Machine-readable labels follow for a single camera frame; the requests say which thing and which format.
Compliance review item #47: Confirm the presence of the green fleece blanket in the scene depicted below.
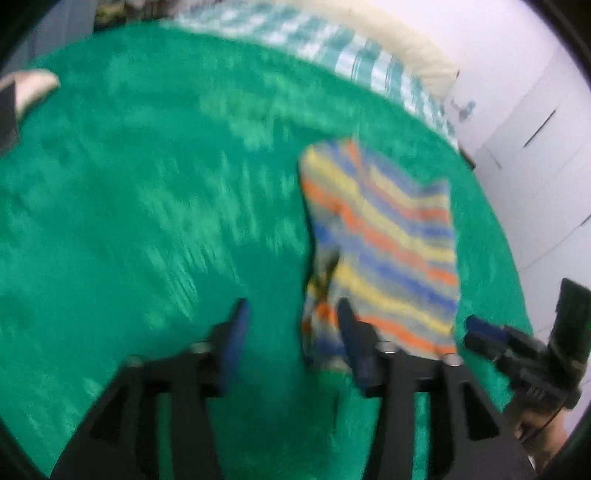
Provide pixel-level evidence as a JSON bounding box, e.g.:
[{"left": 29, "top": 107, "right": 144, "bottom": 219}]
[{"left": 0, "top": 21, "right": 534, "bottom": 480}]

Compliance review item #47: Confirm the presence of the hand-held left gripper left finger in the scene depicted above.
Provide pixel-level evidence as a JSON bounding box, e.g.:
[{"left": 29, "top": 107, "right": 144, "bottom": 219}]
[{"left": 51, "top": 298, "right": 252, "bottom": 480}]

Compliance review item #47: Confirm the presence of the green checkered bedsheet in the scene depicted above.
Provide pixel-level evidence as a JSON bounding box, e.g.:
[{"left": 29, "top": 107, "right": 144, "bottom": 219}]
[{"left": 161, "top": 4, "right": 460, "bottom": 151}]

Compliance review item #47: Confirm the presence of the person's right hand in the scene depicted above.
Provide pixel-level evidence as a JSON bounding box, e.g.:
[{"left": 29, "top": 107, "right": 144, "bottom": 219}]
[{"left": 507, "top": 401, "right": 570, "bottom": 468}]

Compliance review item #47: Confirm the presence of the blue wall sticker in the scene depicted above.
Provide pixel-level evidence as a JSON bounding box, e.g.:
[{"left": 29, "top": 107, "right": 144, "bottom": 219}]
[{"left": 450, "top": 98, "right": 477, "bottom": 123}]

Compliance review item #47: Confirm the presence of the grey-blue cabinet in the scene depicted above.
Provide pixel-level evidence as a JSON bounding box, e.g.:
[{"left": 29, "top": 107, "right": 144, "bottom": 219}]
[{"left": 9, "top": 0, "right": 100, "bottom": 61}]

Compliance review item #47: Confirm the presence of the pale object with black strap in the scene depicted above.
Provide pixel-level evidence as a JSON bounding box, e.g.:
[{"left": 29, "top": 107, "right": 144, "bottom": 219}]
[{"left": 0, "top": 69, "right": 62, "bottom": 155}]

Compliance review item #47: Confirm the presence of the white wardrobe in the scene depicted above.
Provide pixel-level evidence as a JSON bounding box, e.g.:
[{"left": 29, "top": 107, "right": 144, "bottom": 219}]
[{"left": 443, "top": 41, "right": 591, "bottom": 296}]

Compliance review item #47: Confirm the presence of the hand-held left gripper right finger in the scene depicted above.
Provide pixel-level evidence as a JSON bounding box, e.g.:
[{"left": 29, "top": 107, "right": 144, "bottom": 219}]
[{"left": 336, "top": 298, "right": 533, "bottom": 480}]

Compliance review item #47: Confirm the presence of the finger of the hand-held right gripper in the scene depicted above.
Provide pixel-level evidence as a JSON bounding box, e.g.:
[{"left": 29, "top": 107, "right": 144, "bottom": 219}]
[
  {"left": 465, "top": 315, "right": 551, "bottom": 357},
  {"left": 463, "top": 336, "right": 533, "bottom": 385}
]

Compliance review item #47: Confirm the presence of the striped knitted sweater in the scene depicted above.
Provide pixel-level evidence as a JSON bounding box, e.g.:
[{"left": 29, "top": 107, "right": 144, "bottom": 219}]
[{"left": 298, "top": 138, "right": 462, "bottom": 374}]

